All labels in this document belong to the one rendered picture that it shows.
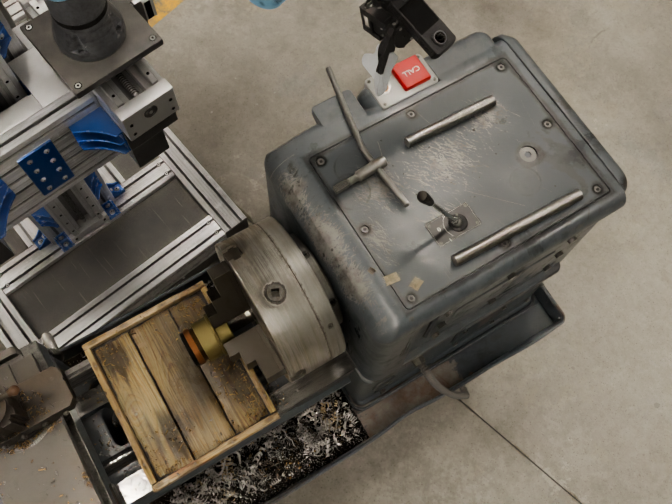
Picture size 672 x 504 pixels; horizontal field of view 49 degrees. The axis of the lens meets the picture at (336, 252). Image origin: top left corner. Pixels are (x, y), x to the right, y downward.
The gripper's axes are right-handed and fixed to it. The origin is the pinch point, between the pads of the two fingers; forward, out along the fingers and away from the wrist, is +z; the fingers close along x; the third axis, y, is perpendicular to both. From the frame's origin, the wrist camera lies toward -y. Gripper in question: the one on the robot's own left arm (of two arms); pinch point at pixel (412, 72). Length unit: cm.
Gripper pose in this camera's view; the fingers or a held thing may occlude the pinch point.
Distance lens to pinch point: 133.4
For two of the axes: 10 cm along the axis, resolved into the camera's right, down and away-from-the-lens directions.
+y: -6.6, -6.1, 4.5
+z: 1.7, 4.6, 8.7
